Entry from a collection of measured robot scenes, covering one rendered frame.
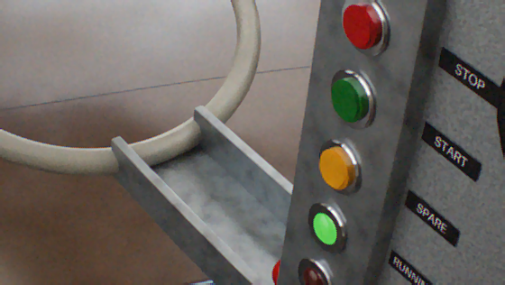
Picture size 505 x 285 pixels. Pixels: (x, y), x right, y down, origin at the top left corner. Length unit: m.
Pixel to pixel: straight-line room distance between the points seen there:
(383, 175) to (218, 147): 0.51
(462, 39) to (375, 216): 0.14
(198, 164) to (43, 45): 2.24
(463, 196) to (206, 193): 0.52
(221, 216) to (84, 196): 1.64
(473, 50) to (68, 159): 0.60
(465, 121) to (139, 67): 2.65
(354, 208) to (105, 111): 2.37
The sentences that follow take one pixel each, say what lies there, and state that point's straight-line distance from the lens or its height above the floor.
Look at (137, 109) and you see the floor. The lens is 2.93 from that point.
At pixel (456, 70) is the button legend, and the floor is 1.47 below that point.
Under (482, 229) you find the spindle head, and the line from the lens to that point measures 0.53.
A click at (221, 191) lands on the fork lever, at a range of 1.02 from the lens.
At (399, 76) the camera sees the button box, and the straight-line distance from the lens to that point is 0.51.
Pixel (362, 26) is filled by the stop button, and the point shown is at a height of 1.48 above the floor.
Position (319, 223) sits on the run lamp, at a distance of 0.60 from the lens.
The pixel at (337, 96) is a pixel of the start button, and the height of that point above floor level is 1.42.
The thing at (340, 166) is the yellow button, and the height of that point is 1.38.
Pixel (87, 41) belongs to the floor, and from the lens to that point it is 3.27.
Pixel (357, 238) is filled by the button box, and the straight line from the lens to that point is 0.59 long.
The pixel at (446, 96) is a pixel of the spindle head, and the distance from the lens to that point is 0.51.
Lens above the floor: 1.73
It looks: 38 degrees down
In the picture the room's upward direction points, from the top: 7 degrees clockwise
